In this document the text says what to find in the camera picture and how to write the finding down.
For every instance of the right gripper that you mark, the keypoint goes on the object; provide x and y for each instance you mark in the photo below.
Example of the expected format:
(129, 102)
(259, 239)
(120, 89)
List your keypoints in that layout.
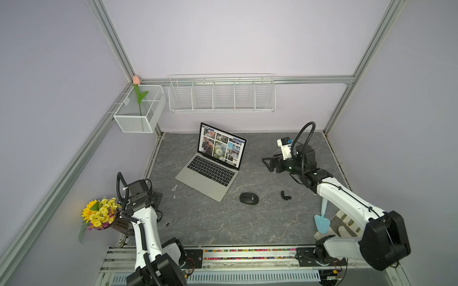
(279, 160)

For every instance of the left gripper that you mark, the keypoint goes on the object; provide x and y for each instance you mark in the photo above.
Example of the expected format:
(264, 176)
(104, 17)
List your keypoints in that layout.
(156, 196)

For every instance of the black mouse battery cover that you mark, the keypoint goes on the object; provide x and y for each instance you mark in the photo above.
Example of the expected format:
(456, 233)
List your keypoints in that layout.
(284, 196)

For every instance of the black wireless mouse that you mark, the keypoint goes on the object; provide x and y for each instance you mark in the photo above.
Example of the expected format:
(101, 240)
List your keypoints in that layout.
(249, 198)

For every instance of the silver laptop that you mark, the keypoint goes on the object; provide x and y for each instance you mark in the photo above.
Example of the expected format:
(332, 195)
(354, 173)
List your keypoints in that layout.
(216, 164)

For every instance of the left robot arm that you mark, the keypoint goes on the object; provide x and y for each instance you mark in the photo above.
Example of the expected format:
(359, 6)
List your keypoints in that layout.
(157, 263)

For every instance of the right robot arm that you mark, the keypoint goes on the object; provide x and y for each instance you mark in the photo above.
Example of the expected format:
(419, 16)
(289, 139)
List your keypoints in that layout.
(384, 242)

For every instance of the yellow flower bouquet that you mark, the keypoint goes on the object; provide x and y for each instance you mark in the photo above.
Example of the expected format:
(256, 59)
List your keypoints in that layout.
(99, 215)

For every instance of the light blue garden trowel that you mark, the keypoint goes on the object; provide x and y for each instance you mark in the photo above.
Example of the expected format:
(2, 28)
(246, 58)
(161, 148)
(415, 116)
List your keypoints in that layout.
(322, 223)

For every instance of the beige work glove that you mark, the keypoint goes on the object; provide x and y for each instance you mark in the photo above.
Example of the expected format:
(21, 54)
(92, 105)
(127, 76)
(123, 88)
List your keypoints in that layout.
(341, 225)

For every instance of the pink artificial tulip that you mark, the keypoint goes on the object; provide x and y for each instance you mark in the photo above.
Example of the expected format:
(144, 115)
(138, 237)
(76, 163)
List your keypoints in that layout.
(140, 95)

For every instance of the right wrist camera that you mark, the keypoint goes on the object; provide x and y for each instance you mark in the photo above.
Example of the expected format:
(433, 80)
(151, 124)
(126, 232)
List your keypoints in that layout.
(285, 145)

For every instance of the white mesh wall basket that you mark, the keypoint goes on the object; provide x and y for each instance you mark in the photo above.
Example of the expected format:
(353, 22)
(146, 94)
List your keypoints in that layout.
(141, 108)

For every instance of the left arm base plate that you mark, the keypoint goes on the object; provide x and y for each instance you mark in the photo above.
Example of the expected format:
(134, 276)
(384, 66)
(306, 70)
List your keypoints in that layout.
(193, 260)

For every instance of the white wire wall shelf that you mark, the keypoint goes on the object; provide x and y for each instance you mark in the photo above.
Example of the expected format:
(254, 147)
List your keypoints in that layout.
(230, 92)

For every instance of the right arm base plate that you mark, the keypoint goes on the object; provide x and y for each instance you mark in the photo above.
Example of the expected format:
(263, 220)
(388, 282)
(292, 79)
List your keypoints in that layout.
(317, 256)

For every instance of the white vented cable duct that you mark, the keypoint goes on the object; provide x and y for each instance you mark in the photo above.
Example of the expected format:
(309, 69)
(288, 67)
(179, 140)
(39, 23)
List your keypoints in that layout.
(252, 277)

